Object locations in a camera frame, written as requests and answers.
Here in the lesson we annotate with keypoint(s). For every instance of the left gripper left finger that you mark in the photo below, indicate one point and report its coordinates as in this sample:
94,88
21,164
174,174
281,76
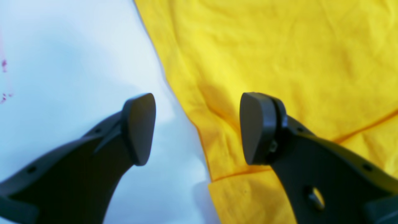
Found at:
74,183

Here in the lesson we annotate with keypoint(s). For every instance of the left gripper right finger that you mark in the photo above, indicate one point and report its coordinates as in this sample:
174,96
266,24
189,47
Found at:
324,182

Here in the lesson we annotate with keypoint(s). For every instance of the yellow T-shirt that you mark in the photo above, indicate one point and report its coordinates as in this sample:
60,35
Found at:
333,63

